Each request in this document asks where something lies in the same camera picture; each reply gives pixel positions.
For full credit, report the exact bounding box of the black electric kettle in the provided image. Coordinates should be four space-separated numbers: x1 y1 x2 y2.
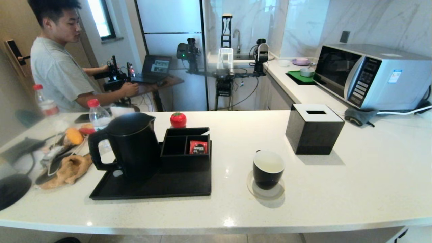
88 112 161 179

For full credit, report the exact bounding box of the red coffee sachet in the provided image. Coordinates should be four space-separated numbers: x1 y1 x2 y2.
189 140 208 155

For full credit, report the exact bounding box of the black metal stand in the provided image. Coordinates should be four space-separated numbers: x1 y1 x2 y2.
189 67 267 111

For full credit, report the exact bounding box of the red tomato-shaped timer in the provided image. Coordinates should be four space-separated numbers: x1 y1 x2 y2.
170 112 187 129

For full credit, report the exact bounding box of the black compartment organizer box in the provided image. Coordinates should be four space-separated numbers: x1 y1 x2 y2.
159 127 211 171

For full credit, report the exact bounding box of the brown wooden desk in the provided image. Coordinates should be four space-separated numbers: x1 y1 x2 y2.
135 76 184 112

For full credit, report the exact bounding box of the white plastic rack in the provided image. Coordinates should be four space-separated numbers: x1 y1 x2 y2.
217 48 234 70

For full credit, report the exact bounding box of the white kitchen cabinet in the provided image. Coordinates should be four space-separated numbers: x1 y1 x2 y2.
258 67 298 110

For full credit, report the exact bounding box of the black device with green light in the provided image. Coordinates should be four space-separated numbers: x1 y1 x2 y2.
176 38 201 73

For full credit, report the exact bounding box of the black mug white inside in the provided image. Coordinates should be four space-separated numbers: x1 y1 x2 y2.
253 150 286 190

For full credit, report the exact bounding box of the black white robot device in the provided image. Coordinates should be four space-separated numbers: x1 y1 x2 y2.
250 39 270 75

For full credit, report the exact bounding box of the black laptop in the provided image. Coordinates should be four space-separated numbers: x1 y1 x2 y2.
132 55 172 84

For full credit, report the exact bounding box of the chrome kitchen faucet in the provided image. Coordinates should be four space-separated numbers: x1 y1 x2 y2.
232 29 242 54

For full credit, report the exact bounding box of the white round coaster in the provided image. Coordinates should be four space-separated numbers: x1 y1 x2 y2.
247 170 286 199

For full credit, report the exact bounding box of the green tray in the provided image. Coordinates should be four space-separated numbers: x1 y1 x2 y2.
286 70 318 85

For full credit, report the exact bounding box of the black serving tray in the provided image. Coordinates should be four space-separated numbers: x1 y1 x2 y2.
89 142 212 201

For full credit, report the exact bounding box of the black tissue box white lid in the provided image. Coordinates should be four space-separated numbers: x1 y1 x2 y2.
286 103 346 155

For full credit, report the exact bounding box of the black teleoperation controller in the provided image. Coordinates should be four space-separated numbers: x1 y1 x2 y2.
94 56 135 102

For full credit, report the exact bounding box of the grey refrigerator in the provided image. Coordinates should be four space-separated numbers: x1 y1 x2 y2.
134 0 208 112

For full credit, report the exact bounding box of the clear water bottle red cap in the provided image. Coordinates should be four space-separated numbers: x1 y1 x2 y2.
33 84 60 117
87 99 112 130

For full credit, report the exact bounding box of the yellow toy corn cob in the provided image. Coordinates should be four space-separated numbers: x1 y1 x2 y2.
66 127 84 145

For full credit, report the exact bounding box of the grey oven mitt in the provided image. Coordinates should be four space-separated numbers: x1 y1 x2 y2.
344 107 379 127

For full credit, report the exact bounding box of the brown crumpled cloth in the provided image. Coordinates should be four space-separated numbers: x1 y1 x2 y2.
35 154 94 190

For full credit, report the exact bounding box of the person in grey t-shirt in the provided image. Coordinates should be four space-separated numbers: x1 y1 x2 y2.
27 0 139 112

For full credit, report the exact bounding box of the teal chair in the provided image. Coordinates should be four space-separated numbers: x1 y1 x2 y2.
15 109 44 129

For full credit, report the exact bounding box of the silver microwave oven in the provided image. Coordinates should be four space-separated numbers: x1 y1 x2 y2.
313 43 432 110

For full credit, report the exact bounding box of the grey folded cloth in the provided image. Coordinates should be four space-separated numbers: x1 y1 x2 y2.
0 137 46 162

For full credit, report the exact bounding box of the black round flat object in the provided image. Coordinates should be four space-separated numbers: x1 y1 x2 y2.
0 173 32 211

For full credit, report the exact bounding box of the window with dark frame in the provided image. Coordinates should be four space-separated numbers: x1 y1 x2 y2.
87 0 117 41

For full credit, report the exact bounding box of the black thin cable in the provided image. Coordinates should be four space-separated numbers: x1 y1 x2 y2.
20 152 36 176

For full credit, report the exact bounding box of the white power cable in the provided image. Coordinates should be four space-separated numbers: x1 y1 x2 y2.
376 105 432 115

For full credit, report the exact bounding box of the black microwave cable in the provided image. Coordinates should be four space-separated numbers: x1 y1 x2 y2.
417 84 432 109

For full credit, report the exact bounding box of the black door lock handle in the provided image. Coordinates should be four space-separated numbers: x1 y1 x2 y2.
4 39 31 66

